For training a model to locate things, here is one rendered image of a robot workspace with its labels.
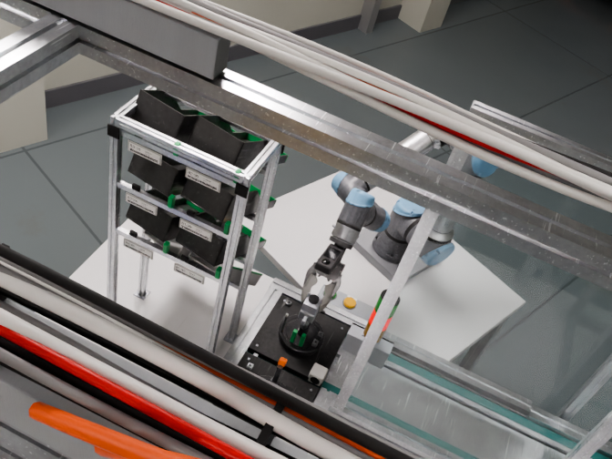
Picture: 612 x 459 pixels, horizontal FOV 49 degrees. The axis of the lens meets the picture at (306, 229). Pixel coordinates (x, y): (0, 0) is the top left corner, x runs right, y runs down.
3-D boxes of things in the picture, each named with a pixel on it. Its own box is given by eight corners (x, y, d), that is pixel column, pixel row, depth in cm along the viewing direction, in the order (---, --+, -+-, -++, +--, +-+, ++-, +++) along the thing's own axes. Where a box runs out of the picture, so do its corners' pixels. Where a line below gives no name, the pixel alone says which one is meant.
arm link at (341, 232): (359, 232, 190) (332, 219, 191) (351, 247, 190) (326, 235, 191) (361, 232, 197) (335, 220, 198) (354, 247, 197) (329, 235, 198)
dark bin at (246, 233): (228, 224, 201) (238, 202, 198) (263, 247, 197) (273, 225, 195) (174, 240, 176) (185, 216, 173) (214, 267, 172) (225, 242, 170)
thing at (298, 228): (360, 166, 294) (362, 161, 292) (523, 305, 255) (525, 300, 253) (232, 221, 253) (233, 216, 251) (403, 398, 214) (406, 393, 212)
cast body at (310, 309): (306, 302, 199) (311, 287, 194) (320, 309, 199) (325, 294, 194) (295, 321, 193) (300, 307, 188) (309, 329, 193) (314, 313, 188)
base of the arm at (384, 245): (395, 230, 261) (403, 211, 254) (418, 258, 253) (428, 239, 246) (364, 239, 253) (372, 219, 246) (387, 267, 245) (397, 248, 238)
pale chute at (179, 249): (181, 244, 218) (188, 232, 218) (213, 266, 215) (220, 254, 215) (141, 233, 191) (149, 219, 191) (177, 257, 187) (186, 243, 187)
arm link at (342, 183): (453, 90, 211) (325, 175, 206) (476, 110, 206) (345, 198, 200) (454, 114, 221) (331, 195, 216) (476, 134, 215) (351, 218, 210)
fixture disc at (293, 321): (289, 311, 211) (290, 307, 209) (330, 331, 209) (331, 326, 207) (270, 342, 201) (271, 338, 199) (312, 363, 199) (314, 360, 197)
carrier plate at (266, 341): (280, 297, 216) (281, 293, 215) (348, 330, 213) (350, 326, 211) (247, 351, 199) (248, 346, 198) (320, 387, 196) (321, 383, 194)
